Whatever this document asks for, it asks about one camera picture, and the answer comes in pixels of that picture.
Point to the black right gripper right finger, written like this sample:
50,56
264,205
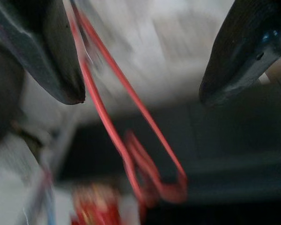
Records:
243,47

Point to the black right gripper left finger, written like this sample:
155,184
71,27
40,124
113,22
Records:
49,58

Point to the black TV cabinet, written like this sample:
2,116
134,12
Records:
224,152

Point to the red Buddha statue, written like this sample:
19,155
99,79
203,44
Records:
96,206

